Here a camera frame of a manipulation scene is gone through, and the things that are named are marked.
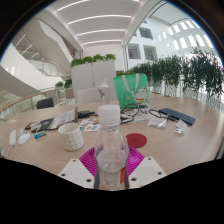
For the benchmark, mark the colourful sticker sheet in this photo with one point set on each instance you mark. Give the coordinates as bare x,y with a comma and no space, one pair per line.
88,126

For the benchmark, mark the green tote bag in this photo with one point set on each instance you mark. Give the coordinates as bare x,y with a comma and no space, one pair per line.
128,91

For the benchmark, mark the clear plastic water bottle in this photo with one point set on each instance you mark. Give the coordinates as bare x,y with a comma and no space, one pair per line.
110,150

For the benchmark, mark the white printed card packet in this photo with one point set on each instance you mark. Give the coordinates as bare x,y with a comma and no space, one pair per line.
157,122

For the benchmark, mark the white cabinet with plants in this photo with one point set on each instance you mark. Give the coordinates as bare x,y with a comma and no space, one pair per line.
93,75

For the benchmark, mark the low planter with plants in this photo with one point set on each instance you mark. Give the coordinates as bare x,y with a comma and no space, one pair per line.
64,84

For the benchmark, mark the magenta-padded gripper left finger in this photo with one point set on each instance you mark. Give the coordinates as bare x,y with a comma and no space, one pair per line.
75,171

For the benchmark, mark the open white booklet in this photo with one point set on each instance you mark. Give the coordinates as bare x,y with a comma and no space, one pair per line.
63,118

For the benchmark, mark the dark blue keyboard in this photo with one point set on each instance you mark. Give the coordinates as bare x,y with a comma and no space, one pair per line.
176,116

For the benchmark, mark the small black box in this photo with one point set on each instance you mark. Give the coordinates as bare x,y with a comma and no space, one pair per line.
86,114

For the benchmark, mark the black chair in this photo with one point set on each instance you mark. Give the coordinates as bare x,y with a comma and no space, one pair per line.
45,102

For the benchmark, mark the black flat case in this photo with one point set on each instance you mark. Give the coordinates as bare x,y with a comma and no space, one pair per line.
42,124

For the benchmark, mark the tall clear white-lidded bottle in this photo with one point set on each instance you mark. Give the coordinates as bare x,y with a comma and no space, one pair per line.
104,94

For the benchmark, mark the white grid-pattern mug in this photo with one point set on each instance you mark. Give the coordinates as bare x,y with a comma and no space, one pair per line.
71,136

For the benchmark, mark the white chair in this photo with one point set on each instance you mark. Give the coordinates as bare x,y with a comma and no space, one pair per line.
87,96

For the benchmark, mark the ceiling light strips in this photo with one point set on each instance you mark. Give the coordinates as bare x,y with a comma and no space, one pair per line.
96,24

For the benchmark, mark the small clear plastic packet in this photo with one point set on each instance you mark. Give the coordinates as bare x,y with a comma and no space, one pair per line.
181,126

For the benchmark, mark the flat round red coaster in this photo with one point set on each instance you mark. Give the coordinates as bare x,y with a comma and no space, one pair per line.
137,140

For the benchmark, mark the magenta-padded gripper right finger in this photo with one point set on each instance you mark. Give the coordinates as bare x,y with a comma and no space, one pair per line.
146,170

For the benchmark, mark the small green blue packet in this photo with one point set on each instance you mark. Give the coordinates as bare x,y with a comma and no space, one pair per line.
40,134

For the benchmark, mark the long green plant hedge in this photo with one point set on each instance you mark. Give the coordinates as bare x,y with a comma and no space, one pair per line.
190,71

